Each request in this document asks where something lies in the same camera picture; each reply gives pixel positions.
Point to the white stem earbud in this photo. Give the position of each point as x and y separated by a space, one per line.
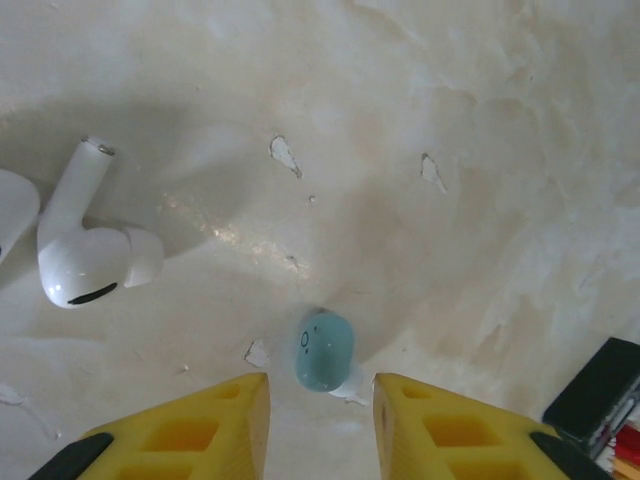
75 260
15 215

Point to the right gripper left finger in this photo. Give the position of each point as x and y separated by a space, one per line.
175 440

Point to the blue earbud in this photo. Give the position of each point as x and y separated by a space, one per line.
322 350

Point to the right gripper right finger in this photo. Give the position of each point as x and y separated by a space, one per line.
450 440

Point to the black battery tester board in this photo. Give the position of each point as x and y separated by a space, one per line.
595 390

